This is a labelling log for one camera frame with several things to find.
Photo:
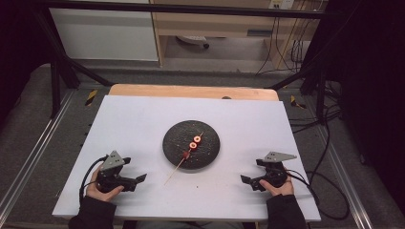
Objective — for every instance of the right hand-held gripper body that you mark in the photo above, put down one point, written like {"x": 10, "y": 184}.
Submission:
{"x": 275, "y": 173}

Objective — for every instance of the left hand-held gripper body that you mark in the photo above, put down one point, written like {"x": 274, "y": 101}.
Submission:
{"x": 111, "y": 162}

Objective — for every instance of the wooden skewer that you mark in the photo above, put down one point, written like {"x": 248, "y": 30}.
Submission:
{"x": 176, "y": 168}

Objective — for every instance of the red cored hawthorn fruit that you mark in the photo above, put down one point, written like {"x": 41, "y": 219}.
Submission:
{"x": 193, "y": 145}
{"x": 197, "y": 139}
{"x": 186, "y": 154}

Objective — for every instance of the black round plate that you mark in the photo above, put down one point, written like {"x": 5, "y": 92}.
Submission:
{"x": 178, "y": 140}

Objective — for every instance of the person's right hand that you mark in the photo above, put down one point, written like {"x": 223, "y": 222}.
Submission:
{"x": 283, "y": 190}

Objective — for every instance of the person's left hand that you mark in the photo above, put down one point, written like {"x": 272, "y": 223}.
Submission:
{"x": 94, "y": 191}

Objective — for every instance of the light wooden table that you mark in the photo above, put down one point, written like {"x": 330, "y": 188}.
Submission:
{"x": 191, "y": 91}

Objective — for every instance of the white cabinet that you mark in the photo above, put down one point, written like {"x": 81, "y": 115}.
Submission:
{"x": 105, "y": 35}

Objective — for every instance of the office chair base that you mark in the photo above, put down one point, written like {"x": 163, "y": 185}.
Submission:
{"x": 192, "y": 39}

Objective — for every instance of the light wooden desk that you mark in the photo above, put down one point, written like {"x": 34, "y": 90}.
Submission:
{"x": 216, "y": 25}

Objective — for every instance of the aluminium floor rail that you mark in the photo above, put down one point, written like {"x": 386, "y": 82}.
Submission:
{"x": 347, "y": 181}
{"x": 35, "y": 149}

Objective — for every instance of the white wall socket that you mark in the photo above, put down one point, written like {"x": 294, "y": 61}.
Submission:
{"x": 281, "y": 4}

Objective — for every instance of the black metal frame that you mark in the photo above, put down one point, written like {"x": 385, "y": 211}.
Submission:
{"x": 178, "y": 8}

